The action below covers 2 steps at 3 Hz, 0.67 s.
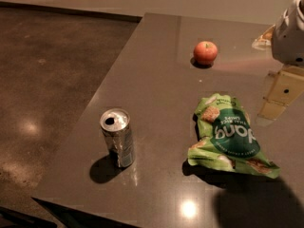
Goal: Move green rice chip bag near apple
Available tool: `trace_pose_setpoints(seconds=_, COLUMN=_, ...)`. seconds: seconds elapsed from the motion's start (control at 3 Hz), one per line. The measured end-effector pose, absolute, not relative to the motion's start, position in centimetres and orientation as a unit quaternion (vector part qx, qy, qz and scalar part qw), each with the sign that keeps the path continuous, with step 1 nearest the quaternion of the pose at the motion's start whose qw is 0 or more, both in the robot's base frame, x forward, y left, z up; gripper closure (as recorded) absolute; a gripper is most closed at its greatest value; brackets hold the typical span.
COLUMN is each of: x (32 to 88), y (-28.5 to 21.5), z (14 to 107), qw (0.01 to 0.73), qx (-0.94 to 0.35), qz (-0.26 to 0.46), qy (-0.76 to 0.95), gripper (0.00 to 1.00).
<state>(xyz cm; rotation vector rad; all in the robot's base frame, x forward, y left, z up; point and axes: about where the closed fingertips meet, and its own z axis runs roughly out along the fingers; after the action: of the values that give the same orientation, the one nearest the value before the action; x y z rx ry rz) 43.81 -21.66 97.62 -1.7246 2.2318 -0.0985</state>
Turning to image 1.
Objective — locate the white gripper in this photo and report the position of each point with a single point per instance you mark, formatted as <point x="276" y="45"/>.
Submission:
<point x="290" y="37"/>

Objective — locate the green rice chip bag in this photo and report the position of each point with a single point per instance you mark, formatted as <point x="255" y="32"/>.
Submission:
<point x="226" y="140"/>

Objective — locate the red apple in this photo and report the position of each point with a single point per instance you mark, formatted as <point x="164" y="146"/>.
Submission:
<point x="205" y="53"/>

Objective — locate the silver drink can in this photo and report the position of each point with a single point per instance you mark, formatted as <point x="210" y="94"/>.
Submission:
<point x="115" y="125"/>

